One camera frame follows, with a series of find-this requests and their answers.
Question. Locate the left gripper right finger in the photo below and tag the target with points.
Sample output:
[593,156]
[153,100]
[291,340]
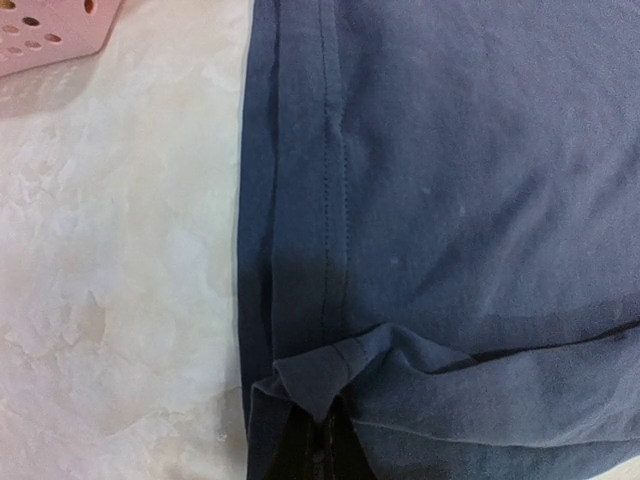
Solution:
[346,459]

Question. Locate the navy blue garment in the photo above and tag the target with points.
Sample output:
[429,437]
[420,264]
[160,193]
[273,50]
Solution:
[439,222]

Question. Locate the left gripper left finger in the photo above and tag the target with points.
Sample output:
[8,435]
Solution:
[301,451]

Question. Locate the pink plastic laundry basket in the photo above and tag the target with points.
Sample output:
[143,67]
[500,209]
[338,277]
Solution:
[36,33]

